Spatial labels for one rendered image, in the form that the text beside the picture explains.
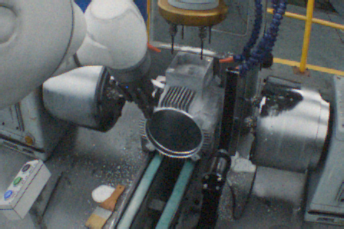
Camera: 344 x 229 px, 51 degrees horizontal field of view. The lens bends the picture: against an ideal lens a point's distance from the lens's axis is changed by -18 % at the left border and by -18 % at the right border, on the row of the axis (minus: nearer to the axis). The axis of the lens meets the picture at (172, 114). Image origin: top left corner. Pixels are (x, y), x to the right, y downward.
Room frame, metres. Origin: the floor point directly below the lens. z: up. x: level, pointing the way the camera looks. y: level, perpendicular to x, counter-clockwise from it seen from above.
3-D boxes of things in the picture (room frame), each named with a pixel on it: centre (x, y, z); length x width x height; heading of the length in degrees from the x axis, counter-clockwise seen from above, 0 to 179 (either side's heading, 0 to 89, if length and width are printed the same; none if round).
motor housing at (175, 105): (0.94, -0.03, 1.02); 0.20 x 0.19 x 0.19; 163
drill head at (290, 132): (0.86, -0.35, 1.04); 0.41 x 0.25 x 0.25; 74
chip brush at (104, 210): (0.76, 0.18, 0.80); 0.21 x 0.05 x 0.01; 158
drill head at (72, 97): (1.04, 0.31, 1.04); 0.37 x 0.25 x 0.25; 74
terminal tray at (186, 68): (0.98, -0.04, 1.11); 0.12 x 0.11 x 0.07; 163
